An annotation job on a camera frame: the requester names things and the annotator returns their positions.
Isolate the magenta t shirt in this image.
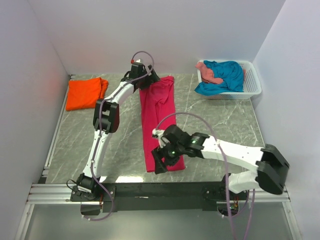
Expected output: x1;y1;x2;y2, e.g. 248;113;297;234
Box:
139;76;176;173

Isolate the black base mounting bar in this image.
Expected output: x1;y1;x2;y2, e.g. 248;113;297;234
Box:
69;182;251;213

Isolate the salmon pink t shirt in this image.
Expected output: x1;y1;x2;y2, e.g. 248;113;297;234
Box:
195;61;223;85

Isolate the white plastic laundry basket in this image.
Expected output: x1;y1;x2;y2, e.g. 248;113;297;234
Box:
196;60;262;100

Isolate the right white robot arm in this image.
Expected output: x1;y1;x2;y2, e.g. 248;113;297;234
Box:
151;124;290;200

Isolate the folded orange t shirt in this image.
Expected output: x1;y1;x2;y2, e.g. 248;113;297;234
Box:
65;77;109;111

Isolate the teal t shirt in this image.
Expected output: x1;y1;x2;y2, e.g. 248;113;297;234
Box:
194;60;245;97

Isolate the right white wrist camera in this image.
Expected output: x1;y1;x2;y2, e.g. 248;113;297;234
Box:
152;128;170;148

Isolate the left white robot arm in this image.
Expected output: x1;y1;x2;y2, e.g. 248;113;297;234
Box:
72;61;160;201

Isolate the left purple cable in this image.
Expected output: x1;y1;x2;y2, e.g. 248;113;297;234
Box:
84;51;156;222

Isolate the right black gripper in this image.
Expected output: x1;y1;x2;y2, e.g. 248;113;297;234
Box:
152;139;186;174

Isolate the aluminium frame rail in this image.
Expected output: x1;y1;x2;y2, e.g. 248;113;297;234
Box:
26;183;291;205

